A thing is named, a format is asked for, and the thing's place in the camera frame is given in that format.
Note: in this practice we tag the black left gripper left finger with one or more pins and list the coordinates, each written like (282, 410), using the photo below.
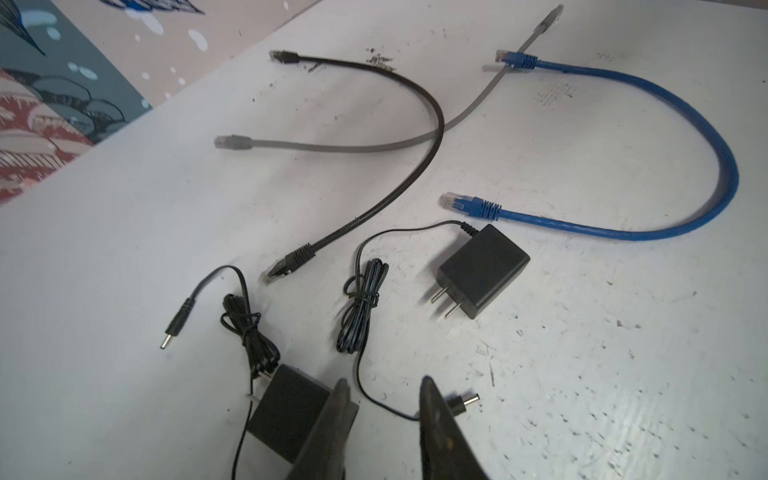
(323, 453)

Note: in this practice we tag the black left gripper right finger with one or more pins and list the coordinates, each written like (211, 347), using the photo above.
(445, 453)

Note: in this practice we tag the black power adapter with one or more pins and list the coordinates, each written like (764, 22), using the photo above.
(472, 277)
(284, 404)

